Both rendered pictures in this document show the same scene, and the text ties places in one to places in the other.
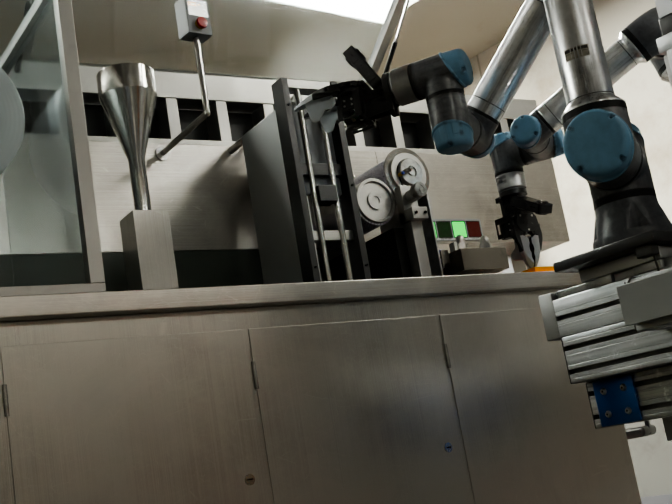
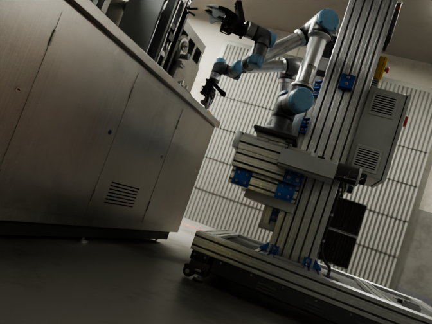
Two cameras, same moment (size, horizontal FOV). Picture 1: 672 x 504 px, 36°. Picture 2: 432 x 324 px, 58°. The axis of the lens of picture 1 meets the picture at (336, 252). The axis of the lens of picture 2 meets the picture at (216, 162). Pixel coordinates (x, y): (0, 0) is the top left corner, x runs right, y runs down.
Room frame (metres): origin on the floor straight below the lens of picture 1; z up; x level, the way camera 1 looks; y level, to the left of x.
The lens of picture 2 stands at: (0.40, 0.78, 0.41)
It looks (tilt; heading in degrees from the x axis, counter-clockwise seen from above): 5 degrees up; 326
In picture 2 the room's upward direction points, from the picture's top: 19 degrees clockwise
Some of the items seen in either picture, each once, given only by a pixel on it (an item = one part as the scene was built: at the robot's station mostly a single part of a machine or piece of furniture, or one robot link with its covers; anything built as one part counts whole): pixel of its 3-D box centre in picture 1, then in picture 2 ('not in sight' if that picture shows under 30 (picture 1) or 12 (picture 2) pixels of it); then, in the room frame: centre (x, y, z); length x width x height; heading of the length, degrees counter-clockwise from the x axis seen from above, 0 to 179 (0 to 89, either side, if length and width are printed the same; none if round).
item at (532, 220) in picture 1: (515, 215); (209, 88); (2.58, -0.47, 1.07); 0.09 x 0.08 x 0.12; 34
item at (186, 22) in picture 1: (195, 18); not in sight; (2.38, 0.25, 1.66); 0.07 x 0.07 x 0.10; 41
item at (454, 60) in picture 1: (441, 75); (264, 37); (1.88, -0.26, 1.21); 0.11 x 0.08 x 0.09; 67
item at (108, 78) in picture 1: (126, 85); not in sight; (2.35, 0.43, 1.50); 0.14 x 0.14 x 0.06
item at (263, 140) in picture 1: (275, 221); (131, 27); (2.60, 0.14, 1.17); 0.34 x 0.05 x 0.54; 34
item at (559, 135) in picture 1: (541, 144); (233, 72); (2.51, -0.56, 1.23); 0.11 x 0.11 x 0.08; 66
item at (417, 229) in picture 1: (419, 240); (175, 74); (2.60, -0.22, 1.05); 0.06 x 0.05 x 0.31; 34
